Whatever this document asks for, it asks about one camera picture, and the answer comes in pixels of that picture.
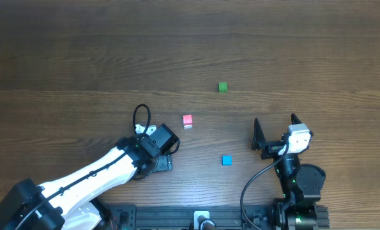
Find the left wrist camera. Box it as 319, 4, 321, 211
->
135, 123, 158, 136

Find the mounting rail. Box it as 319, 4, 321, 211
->
106, 204, 331, 230

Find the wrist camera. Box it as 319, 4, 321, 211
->
286, 123, 312, 155
135, 123, 158, 136

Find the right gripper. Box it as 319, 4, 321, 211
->
251, 112, 303, 160

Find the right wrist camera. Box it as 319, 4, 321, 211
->
286, 123, 312, 155

